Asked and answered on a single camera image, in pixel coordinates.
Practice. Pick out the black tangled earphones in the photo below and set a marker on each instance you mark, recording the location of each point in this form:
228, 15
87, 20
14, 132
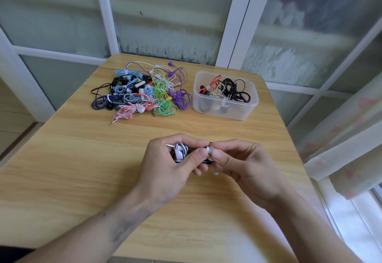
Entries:
235, 91

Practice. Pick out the person's left forearm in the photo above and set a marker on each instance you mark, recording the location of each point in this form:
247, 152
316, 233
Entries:
101, 230

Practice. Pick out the clear plastic container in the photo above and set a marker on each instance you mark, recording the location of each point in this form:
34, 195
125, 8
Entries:
226, 109

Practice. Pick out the person's right thumb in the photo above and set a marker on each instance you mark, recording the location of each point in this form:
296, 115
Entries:
224, 160

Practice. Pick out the black and white striped earphones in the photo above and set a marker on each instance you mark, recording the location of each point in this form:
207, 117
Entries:
180, 153

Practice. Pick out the person's left thumb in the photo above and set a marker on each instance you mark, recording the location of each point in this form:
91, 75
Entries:
195, 158

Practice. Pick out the white curtain with pink print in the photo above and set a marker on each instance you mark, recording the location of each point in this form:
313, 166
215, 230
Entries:
343, 140

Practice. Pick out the red earphones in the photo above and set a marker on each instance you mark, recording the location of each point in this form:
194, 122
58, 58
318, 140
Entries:
209, 85

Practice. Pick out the person's right forearm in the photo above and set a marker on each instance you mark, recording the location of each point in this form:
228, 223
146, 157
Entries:
310, 236

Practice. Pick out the pile of colourful earphones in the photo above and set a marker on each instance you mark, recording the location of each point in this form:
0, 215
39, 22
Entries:
140, 95

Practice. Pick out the person's left hand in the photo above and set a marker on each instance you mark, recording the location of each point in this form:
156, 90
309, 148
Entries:
162, 173

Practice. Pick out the person's right hand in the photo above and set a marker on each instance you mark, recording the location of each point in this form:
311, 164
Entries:
256, 173

